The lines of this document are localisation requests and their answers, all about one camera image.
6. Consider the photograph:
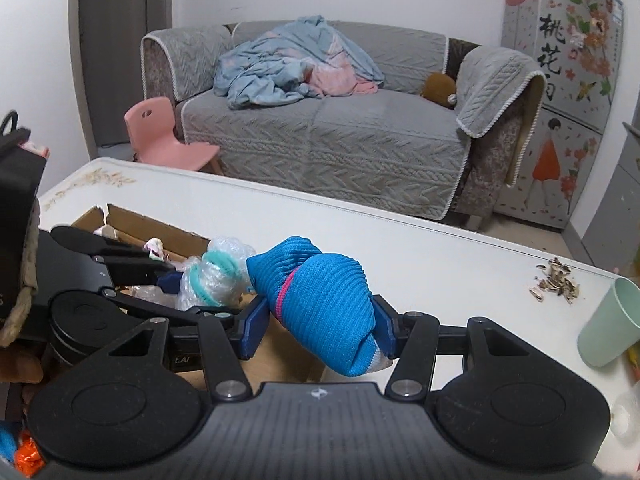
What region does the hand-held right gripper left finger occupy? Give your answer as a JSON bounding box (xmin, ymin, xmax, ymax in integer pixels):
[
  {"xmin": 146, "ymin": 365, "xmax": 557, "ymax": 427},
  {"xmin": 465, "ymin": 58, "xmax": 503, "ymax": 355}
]
[{"xmin": 106, "ymin": 295, "xmax": 274, "ymax": 404}]

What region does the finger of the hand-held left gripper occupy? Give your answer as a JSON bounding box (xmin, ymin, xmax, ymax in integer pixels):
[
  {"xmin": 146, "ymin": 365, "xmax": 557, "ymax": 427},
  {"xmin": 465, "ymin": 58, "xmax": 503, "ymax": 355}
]
[
  {"xmin": 50, "ymin": 225, "xmax": 183, "ymax": 297},
  {"xmin": 100, "ymin": 287, "xmax": 242, "ymax": 333}
]

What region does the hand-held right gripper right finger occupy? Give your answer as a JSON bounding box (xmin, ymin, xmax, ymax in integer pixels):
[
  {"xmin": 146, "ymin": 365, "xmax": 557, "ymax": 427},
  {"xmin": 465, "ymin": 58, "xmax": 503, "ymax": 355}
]
[{"xmin": 370, "ymin": 295, "xmax": 546, "ymax": 404}]

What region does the brown cardboard box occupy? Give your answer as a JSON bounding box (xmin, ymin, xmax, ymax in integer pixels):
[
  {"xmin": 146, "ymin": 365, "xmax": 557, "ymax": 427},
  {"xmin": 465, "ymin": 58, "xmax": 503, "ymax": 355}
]
[{"xmin": 70, "ymin": 204, "xmax": 326, "ymax": 386}]

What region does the blue sock roll pink stripe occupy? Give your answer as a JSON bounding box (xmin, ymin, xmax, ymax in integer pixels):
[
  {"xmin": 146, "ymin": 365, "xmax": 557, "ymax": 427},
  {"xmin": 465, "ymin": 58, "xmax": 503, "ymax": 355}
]
[{"xmin": 246, "ymin": 236, "xmax": 396, "ymax": 377}]

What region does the teal bagged sock roll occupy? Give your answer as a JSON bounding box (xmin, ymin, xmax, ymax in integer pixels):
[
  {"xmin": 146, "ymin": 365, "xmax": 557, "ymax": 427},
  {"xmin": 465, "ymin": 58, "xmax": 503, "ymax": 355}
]
[{"xmin": 175, "ymin": 235, "xmax": 258, "ymax": 311}]

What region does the blue white sock roll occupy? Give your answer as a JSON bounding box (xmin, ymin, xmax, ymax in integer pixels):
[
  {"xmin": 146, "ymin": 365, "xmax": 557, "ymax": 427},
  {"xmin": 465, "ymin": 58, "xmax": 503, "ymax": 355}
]
[{"xmin": 0, "ymin": 422, "xmax": 21, "ymax": 461}]

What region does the pink plastic chair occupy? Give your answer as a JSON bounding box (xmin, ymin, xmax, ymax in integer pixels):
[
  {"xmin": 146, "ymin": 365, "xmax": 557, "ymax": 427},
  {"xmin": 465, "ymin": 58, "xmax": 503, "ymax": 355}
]
[{"xmin": 124, "ymin": 97, "xmax": 223, "ymax": 175}]

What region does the pile of sunflower seed shells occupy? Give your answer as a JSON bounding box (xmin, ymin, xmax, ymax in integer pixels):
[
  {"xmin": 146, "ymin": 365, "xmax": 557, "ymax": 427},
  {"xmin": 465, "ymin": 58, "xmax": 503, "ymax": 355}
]
[{"xmin": 529, "ymin": 257, "xmax": 581, "ymax": 306}]

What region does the grey door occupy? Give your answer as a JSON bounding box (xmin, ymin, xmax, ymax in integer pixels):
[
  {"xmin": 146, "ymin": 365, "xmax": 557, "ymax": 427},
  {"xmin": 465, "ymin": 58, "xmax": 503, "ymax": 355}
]
[{"xmin": 79, "ymin": 0, "xmax": 173, "ymax": 148}]

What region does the grey quilted sofa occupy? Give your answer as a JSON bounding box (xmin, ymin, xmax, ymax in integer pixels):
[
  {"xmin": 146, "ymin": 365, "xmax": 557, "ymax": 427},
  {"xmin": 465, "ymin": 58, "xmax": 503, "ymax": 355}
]
[{"xmin": 141, "ymin": 21, "xmax": 547, "ymax": 221}]

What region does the orange bagged sock roll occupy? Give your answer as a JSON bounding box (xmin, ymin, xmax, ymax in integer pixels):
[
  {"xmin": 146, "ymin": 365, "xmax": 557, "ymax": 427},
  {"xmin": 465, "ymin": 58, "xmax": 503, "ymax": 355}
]
[{"xmin": 14, "ymin": 435, "xmax": 43, "ymax": 476}]

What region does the pale green cup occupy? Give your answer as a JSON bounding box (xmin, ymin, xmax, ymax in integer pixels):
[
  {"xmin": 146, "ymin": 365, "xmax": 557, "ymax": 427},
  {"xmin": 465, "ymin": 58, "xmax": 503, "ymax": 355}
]
[{"xmin": 577, "ymin": 277, "xmax": 640, "ymax": 368}]

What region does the brown plush toy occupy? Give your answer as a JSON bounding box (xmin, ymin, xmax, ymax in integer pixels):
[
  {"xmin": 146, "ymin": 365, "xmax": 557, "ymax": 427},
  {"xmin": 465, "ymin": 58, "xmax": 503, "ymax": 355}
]
[{"xmin": 420, "ymin": 72, "xmax": 458, "ymax": 108}]

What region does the light blue blanket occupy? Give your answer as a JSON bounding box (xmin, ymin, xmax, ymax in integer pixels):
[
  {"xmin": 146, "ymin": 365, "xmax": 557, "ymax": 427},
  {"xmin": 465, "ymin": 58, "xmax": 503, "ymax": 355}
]
[{"xmin": 214, "ymin": 15, "xmax": 386, "ymax": 110}]

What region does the pink cloth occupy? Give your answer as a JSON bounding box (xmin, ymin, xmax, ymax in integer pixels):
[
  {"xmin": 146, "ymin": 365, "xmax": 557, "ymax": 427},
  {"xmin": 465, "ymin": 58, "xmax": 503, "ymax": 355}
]
[{"xmin": 300, "ymin": 57, "xmax": 378, "ymax": 97}]

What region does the grey quilted throw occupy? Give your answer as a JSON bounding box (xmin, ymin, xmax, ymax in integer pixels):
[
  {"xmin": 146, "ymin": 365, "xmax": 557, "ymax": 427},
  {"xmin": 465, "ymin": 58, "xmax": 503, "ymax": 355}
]
[{"xmin": 456, "ymin": 46, "xmax": 546, "ymax": 138}]

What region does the grey cabinet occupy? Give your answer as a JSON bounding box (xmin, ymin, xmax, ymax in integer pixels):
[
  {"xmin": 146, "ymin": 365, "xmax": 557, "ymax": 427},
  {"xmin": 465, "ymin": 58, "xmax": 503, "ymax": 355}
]
[{"xmin": 565, "ymin": 115, "xmax": 640, "ymax": 273}]

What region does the translucent white object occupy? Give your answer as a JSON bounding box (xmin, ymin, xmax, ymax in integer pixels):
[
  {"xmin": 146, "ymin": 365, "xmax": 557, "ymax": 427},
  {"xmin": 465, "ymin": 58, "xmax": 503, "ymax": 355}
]
[{"xmin": 610, "ymin": 390, "xmax": 640, "ymax": 446}]

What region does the flower printed refrigerator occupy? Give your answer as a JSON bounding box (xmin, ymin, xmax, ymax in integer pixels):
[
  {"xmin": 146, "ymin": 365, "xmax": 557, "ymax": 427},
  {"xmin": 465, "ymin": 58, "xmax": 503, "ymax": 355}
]
[{"xmin": 492, "ymin": 0, "xmax": 628, "ymax": 231}]

